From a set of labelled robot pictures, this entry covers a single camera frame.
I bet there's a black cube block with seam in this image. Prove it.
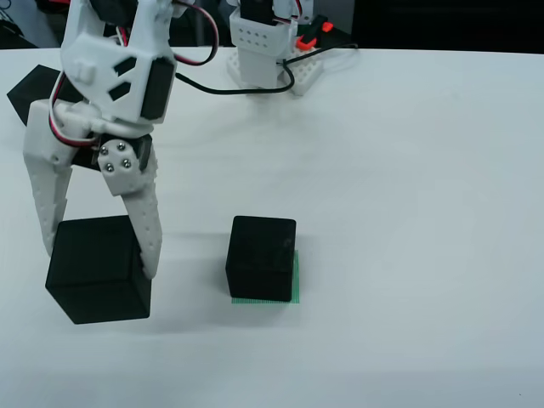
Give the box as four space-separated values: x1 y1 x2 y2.
6 63 86 128

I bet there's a green square marker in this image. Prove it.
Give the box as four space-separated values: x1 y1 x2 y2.
230 248 302 306

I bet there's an orange and black clamp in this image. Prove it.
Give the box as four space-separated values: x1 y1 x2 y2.
295 14 335 50

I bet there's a red white black servo wire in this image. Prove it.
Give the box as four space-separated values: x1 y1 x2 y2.
48 71 107 148
169 0 221 68

